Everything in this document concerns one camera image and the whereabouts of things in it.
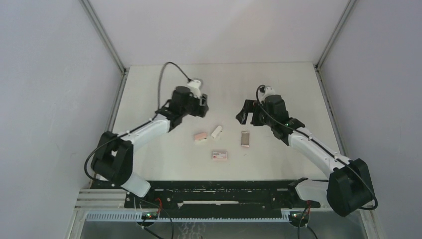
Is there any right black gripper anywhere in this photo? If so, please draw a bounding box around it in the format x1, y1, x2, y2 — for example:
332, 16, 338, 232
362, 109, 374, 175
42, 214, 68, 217
237, 99, 276, 127

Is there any cardboard staple box tray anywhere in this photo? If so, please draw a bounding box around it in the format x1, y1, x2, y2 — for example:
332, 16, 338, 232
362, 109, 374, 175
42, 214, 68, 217
241, 131, 250, 147

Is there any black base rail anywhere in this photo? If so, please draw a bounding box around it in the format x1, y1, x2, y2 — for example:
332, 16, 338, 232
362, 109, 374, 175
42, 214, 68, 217
123, 180, 308, 218

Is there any left black camera cable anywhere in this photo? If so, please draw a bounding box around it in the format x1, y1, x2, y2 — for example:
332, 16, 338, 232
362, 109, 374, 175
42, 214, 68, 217
84, 61, 193, 181

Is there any pink white stapler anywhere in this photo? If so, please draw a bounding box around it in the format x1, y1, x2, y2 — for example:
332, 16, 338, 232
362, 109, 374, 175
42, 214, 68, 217
194, 132, 208, 144

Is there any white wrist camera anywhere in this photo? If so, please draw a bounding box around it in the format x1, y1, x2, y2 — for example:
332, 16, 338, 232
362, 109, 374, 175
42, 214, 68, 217
258, 85, 275, 102
187, 78, 203, 99

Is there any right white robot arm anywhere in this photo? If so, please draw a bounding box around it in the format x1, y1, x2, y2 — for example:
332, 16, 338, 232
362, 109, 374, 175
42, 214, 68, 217
235, 95, 378, 217

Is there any black camera cable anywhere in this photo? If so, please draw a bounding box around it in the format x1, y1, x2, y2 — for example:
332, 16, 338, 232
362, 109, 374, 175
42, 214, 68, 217
255, 85, 379, 211
84, 61, 193, 181

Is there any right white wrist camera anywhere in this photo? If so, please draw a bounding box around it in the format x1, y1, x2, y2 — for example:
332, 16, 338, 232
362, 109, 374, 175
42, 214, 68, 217
258, 85, 275, 102

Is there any red white staple box sleeve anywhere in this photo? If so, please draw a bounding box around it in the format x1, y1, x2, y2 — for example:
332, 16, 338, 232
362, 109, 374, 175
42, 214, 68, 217
212, 151, 228, 161

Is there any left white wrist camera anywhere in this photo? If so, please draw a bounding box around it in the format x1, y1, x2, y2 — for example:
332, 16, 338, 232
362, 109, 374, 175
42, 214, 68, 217
187, 78, 203, 99

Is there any white slotted cable duct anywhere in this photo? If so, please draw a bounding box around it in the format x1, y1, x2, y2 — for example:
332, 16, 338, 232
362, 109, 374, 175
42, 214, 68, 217
85, 211, 291, 223

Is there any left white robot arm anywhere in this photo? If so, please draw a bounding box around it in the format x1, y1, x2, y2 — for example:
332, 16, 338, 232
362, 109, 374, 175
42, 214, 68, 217
89, 86, 209, 208

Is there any right black camera cable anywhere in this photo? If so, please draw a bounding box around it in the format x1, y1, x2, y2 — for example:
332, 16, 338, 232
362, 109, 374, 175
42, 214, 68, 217
255, 85, 379, 211

